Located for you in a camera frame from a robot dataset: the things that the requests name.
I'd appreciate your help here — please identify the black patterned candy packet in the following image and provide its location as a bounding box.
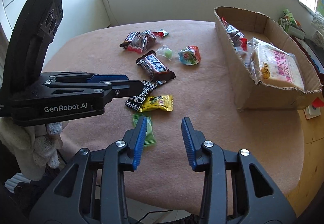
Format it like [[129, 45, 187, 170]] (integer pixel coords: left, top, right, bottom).
[[125, 80, 158, 112]]

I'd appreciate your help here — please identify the red-edged dark snack bag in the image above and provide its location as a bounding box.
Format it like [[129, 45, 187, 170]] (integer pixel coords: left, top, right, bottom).
[[126, 30, 160, 54]]

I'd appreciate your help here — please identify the green candy packet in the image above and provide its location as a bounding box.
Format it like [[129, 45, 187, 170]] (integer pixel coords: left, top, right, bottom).
[[132, 113, 157, 147]]

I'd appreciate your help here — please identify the red-edged dried fruit bag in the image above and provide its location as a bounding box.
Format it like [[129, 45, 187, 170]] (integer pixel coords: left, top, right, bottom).
[[221, 17, 248, 52]]

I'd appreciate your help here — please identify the white gloved left hand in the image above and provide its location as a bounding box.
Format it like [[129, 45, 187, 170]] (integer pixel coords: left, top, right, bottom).
[[1, 118, 68, 181]]

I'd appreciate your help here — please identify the large Snickers bar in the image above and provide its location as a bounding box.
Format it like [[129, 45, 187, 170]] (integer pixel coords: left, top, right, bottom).
[[136, 50, 176, 84]]

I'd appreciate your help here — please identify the small Snickers bar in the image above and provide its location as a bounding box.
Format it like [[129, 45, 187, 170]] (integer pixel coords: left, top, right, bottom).
[[119, 31, 140, 49]]

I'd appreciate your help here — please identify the yellow candy packet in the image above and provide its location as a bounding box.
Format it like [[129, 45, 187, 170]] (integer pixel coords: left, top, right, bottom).
[[139, 95, 174, 112]]

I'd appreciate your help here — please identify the clear wrapped green candy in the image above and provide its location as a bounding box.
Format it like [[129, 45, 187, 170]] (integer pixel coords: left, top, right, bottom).
[[157, 45, 174, 61]]

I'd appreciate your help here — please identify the pink tablecloth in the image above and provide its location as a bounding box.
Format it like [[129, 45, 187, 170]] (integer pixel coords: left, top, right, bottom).
[[45, 20, 304, 214]]

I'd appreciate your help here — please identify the teal wrapped candy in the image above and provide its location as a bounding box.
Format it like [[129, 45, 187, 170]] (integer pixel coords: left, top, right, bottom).
[[158, 29, 169, 37]]

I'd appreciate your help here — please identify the round colourful jelly cup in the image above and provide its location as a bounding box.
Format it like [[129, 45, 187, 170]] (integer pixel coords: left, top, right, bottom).
[[178, 46, 201, 65]]

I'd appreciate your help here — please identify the cardboard box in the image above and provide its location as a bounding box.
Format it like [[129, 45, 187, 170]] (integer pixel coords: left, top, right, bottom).
[[214, 6, 322, 110]]

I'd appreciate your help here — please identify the packaged bread loaf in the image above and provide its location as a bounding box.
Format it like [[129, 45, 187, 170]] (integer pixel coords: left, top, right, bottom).
[[248, 37, 305, 90]]

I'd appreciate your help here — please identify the green paper bag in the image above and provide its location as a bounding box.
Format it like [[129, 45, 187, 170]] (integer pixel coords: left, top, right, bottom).
[[278, 9, 305, 40]]

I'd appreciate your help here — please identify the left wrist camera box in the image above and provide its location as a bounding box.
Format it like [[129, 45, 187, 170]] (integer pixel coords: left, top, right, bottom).
[[1, 0, 63, 97]]

